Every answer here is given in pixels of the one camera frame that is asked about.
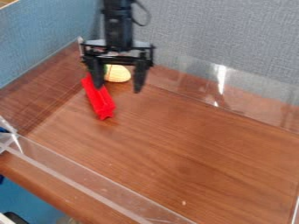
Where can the clear acrylic front wall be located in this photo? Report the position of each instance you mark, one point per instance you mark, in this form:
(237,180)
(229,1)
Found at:
(110,193)

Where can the clear acrylic back wall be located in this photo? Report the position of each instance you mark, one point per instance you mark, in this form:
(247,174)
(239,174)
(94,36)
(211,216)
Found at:
(255,96)

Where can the yellow green toy corn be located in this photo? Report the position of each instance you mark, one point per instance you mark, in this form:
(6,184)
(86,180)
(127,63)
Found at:
(117,73)

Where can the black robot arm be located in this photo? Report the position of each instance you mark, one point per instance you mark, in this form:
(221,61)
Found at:
(119,23)

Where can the black object bottom left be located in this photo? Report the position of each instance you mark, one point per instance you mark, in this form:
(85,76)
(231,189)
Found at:
(14,217)

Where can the red plastic block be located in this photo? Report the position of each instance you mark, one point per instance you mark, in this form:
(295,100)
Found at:
(99,98)

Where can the clear acrylic wall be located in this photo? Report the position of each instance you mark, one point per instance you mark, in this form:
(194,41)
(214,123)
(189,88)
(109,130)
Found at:
(255,96)
(110,193)

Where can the clear acrylic left bracket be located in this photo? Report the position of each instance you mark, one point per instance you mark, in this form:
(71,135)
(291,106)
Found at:
(8,137)

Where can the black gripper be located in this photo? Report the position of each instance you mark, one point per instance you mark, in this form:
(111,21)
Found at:
(97,54)

